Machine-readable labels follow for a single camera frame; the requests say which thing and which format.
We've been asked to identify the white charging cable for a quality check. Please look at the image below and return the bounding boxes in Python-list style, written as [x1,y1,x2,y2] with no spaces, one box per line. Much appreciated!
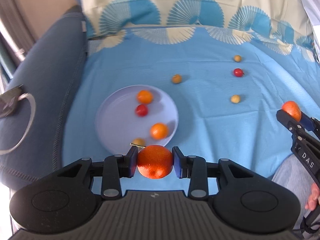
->
[0,93,36,156]

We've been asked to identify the small orange tangerine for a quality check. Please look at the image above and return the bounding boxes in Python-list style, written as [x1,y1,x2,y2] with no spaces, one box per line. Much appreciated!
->
[281,101,302,122]

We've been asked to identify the tan longan on plate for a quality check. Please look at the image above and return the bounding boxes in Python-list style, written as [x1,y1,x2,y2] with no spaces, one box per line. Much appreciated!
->
[132,138,146,146]

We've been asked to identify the red cherry tomato on plate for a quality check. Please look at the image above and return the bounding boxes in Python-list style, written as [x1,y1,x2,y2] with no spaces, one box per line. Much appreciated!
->
[135,104,149,117]

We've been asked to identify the orange tangerine top of plate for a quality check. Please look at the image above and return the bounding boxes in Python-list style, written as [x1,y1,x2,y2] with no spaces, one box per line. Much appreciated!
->
[136,90,153,105]

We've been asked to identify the small tan longan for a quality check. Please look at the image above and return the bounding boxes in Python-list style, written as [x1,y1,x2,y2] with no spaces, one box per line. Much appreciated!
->
[234,55,242,62]

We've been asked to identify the person's hand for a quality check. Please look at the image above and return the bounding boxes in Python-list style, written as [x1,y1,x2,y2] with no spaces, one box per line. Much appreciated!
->
[305,183,320,211]

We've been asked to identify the blue patterned bed sheet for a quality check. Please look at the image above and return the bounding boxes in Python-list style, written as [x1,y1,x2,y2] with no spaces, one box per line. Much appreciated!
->
[62,0,319,177]

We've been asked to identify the light blue trouser leg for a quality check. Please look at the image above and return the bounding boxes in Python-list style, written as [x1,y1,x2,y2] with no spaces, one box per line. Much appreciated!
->
[272,154,315,230]

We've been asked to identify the black smartphone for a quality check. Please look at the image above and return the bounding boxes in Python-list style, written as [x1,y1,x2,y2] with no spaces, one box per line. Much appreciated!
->
[0,85,23,118]

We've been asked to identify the blue sofa armrest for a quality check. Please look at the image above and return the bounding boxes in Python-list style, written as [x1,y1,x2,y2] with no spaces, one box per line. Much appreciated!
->
[1,5,87,191]

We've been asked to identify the light purple plate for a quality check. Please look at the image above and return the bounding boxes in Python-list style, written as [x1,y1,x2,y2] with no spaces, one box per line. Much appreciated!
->
[95,85,179,154]

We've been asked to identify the orange tangerine with stem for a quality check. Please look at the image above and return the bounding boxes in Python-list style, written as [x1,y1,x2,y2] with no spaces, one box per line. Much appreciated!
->
[131,143,174,179]

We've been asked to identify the red cherry tomato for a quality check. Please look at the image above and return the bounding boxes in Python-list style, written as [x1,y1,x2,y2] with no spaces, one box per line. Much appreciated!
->
[135,104,149,117]
[233,68,244,77]

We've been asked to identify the orange tangerine lower plate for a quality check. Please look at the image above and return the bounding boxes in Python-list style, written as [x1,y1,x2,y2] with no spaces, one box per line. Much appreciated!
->
[150,122,169,140]

